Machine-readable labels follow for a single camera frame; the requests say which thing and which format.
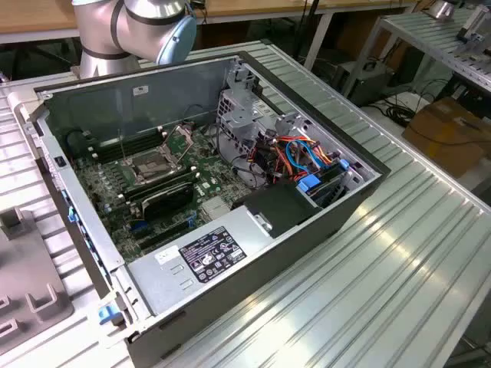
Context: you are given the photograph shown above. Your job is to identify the black RAM slot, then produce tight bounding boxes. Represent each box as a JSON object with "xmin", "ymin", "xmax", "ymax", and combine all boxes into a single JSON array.
[
  {"xmin": 86, "ymin": 128, "xmax": 164, "ymax": 150},
  {"xmin": 122, "ymin": 174, "xmax": 199, "ymax": 206},
  {"xmin": 117, "ymin": 168, "xmax": 193, "ymax": 200},
  {"xmin": 88, "ymin": 133, "xmax": 166, "ymax": 155},
  {"xmin": 92, "ymin": 140, "xmax": 168, "ymax": 163}
]

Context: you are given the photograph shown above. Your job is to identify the black expansion slot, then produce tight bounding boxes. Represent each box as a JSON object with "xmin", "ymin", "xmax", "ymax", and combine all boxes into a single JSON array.
[{"xmin": 137, "ymin": 218, "xmax": 195, "ymax": 250}]

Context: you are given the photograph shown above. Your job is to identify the CPU socket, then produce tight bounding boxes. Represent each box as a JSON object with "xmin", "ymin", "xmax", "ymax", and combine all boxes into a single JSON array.
[{"xmin": 120, "ymin": 147, "xmax": 185, "ymax": 185}]

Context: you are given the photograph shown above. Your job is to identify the silver chipset heatsink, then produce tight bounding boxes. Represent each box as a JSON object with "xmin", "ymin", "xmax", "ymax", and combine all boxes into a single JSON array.
[{"xmin": 199, "ymin": 201, "xmax": 232, "ymax": 222}]

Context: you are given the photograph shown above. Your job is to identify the green motherboard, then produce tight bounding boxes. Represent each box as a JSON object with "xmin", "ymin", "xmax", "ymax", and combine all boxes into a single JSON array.
[{"xmin": 71, "ymin": 122, "xmax": 250, "ymax": 265}]

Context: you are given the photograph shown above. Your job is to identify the silver metal drive cage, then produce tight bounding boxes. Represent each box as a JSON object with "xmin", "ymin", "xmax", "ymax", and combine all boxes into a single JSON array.
[{"xmin": 216, "ymin": 57, "xmax": 278, "ymax": 166}]

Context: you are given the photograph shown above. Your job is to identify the black graphics card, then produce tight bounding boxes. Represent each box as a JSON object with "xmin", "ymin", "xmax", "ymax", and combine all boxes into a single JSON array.
[{"xmin": 140, "ymin": 179, "xmax": 195, "ymax": 223}]

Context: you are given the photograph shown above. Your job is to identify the black open PC case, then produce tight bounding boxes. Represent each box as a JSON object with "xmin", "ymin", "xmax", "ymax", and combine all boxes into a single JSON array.
[{"xmin": 32, "ymin": 49, "xmax": 392, "ymax": 368}]

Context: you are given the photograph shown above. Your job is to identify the silver power supply unit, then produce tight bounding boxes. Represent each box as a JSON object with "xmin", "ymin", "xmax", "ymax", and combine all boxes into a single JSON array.
[{"xmin": 126, "ymin": 214, "xmax": 278, "ymax": 316}]

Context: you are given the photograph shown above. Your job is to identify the black equipment box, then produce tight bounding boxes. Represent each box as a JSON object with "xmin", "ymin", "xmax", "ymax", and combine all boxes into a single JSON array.
[{"xmin": 337, "ymin": 59, "xmax": 397, "ymax": 109}]

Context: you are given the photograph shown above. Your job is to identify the blue case latch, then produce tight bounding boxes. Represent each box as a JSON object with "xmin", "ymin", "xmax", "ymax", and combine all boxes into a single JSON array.
[{"xmin": 97, "ymin": 304, "xmax": 124, "ymax": 325}]

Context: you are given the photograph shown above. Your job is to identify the brown cardboard box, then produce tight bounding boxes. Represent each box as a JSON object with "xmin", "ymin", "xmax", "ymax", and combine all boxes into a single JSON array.
[{"xmin": 400, "ymin": 97, "xmax": 489, "ymax": 179}]

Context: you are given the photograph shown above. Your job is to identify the metal slat side table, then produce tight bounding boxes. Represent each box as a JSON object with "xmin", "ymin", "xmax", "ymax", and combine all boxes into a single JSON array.
[{"xmin": 341, "ymin": 0, "xmax": 491, "ymax": 101}]

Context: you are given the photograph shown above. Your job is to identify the parts rack with slots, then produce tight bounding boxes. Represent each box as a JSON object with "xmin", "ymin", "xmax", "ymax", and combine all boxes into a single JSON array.
[{"xmin": 0, "ymin": 206, "xmax": 76, "ymax": 353}]

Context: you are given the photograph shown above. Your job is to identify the silver drum on side table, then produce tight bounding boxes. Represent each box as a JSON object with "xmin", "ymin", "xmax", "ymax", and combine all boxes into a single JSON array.
[{"xmin": 427, "ymin": 0, "xmax": 458, "ymax": 20}]

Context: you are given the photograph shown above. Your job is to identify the wooden desk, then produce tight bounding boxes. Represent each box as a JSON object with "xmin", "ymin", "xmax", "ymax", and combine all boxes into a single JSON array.
[{"xmin": 0, "ymin": 0, "xmax": 423, "ymax": 45}]

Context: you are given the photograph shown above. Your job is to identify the orange power wire bundle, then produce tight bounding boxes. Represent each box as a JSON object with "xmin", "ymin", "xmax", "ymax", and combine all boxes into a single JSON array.
[{"xmin": 272, "ymin": 133, "xmax": 335, "ymax": 182}]

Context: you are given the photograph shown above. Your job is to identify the blue data wire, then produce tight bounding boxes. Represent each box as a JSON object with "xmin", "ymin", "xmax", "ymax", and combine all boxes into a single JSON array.
[{"xmin": 285, "ymin": 140, "xmax": 335, "ymax": 170}]

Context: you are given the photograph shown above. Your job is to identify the metal socket cover frame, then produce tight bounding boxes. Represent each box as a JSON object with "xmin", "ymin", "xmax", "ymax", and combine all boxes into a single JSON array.
[{"xmin": 163, "ymin": 123, "xmax": 199, "ymax": 154}]

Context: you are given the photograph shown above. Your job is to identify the black floor cables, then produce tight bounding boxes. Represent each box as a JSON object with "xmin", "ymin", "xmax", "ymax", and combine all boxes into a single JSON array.
[{"xmin": 379, "ymin": 76, "xmax": 454, "ymax": 128}]

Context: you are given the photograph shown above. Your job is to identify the metal bracket fixture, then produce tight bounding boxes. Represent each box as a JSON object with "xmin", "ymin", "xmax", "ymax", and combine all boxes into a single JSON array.
[{"xmin": 456, "ymin": 3, "xmax": 491, "ymax": 55}]

